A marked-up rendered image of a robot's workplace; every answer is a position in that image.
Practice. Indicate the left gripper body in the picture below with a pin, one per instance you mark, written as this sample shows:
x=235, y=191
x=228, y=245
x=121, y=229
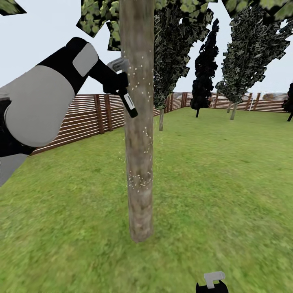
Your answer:
x=115, y=81

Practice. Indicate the pesticide atomizer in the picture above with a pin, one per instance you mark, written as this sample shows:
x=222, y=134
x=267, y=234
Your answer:
x=127, y=102

